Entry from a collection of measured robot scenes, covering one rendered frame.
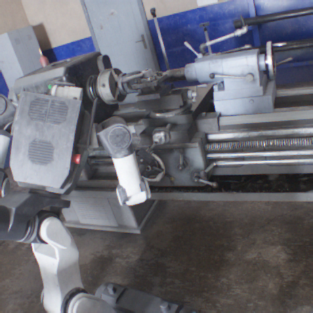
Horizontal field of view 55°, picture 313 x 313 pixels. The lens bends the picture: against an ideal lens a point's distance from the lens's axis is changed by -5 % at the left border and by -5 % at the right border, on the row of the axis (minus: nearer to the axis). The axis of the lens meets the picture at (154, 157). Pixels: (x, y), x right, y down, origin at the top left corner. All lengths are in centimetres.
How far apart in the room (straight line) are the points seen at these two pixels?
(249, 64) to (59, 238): 134
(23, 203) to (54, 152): 19
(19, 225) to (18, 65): 474
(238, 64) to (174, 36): 344
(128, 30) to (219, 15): 153
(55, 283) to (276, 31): 441
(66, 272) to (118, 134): 55
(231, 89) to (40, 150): 120
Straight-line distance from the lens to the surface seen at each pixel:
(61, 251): 119
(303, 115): 179
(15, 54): 565
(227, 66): 189
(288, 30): 493
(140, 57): 552
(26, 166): 106
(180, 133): 176
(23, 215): 108
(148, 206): 265
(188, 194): 197
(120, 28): 557
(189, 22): 514
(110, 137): 111
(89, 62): 239
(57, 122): 103
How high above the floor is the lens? 154
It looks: 26 degrees down
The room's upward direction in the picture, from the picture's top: 17 degrees counter-clockwise
